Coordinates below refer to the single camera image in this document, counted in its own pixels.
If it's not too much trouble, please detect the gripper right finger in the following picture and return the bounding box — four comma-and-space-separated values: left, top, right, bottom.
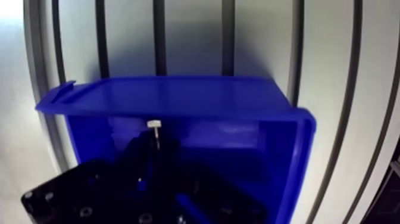
156, 140, 270, 224

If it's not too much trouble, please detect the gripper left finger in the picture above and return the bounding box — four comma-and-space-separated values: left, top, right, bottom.
21, 131, 163, 224

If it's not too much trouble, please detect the steel bolt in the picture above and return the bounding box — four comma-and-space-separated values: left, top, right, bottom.
146, 119, 163, 150

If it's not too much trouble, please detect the blue bin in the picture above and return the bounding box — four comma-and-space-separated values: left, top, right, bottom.
35, 76, 317, 224

